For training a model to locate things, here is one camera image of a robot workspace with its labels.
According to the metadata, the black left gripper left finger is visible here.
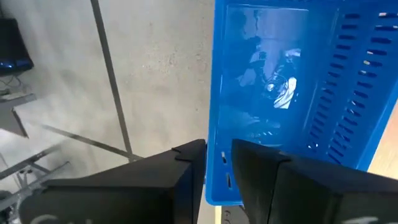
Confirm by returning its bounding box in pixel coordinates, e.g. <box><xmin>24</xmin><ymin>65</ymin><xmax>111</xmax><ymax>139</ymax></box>
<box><xmin>18</xmin><ymin>139</ymin><xmax>208</xmax><ymax>224</ymax></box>

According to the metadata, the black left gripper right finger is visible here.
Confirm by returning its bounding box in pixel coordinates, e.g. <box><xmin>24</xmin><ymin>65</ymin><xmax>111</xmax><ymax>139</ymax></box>
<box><xmin>231</xmin><ymin>139</ymin><xmax>398</xmax><ymax>224</ymax></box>

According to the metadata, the blue plastic basket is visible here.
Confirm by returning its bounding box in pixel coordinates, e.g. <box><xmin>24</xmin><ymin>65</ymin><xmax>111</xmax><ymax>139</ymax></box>
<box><xmin>204</xmin><ymin>0</ymin><xmax>398</xmax><ymax>207</ymax></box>

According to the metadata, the grey metal plate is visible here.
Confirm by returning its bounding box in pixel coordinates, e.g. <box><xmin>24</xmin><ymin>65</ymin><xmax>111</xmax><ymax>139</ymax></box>
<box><xmin>0</xmin><ymin>93</ymin><xmax>37</xmax><ymax>139</ymax></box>

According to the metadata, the black glossy box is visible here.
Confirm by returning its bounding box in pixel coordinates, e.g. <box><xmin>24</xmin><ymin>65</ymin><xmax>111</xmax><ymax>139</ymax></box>
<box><xmin>0</xmin><ymin>17</ymin><xmax>35</xmax><ymax>77</ymax></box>

